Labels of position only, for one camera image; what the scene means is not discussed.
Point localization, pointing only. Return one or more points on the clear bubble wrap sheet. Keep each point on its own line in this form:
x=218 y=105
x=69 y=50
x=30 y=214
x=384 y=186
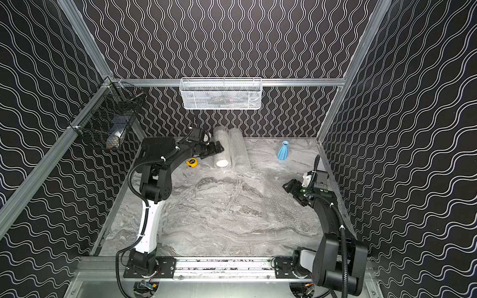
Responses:
x=282 y=214

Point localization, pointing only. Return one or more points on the yellow tape measure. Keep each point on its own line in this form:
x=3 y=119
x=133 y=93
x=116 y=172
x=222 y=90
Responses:
x=192 y=162

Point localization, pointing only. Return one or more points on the white roll in black basket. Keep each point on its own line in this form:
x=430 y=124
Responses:
x=115 y=137

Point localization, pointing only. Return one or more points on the black plastic tool case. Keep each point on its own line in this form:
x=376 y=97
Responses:
x=153 y=151

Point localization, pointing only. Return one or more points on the black wire basket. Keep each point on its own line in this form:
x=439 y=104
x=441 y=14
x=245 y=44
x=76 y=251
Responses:
x=119 y=104

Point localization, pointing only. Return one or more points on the clear bubble wrap roll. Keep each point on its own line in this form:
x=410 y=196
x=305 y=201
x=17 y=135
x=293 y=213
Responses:
x=239 y=156

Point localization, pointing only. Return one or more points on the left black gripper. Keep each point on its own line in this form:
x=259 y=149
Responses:
x=208 y=149

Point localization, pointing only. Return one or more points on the blue ribbed vase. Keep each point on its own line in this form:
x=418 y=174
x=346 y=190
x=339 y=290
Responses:
x=283 y=151

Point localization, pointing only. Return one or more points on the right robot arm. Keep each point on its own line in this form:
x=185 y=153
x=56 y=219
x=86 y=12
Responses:
x=340 y=261

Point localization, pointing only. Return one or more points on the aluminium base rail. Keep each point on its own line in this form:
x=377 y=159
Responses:
x=195 y=269

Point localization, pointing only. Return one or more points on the white wire mesh basket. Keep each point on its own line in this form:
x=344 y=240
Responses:
x=226 y=93

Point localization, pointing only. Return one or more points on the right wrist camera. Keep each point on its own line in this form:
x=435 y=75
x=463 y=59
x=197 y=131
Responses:
x=307 y=178

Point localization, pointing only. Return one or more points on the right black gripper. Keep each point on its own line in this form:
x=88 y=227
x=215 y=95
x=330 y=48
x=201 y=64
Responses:
x=292 y=189

